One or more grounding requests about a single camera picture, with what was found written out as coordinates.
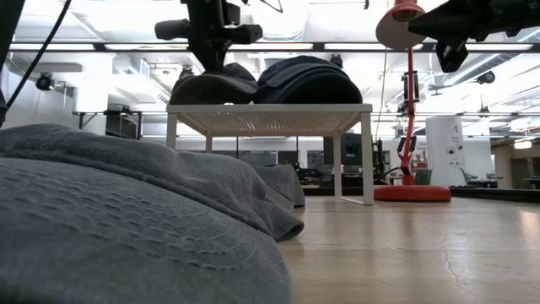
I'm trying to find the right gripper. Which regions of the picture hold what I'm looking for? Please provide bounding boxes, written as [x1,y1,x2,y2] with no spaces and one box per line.
[408,0,514,73]

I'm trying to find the black overhead frame bar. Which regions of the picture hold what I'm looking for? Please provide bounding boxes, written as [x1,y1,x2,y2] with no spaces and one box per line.
[8,41,540,53]

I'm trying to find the white perforated shelf riser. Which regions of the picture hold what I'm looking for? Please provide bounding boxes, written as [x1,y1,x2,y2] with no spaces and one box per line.
[165,103,375,207]

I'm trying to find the black background desk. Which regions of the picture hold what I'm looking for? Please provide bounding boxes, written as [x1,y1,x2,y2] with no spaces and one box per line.
[73,107,144,140]

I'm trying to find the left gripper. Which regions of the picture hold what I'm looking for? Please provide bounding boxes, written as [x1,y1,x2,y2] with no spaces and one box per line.
[154,0,264,73]

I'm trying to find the black background screen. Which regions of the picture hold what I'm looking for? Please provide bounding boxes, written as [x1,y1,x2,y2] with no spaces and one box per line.
[323,133,364,174]

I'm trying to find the dark navy baseball cap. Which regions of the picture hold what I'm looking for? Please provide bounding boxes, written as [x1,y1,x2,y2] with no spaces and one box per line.
[252,54,364,106]

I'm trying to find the blue denim baseball cap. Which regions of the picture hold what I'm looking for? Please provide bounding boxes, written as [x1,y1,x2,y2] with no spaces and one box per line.
[168,62,260,106]

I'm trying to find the black hanging cable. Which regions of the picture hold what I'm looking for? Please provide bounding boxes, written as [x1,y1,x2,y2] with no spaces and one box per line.
[3,0,73,109]

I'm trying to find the green bin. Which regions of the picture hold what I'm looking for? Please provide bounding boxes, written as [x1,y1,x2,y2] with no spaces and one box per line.
[415,168,434,186]

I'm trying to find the white kiosk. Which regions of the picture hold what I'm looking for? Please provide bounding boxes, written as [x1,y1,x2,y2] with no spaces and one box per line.
[424,116,467,187]

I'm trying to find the red desk lamp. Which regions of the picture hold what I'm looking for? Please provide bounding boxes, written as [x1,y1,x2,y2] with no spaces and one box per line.
[373,0,452,203]

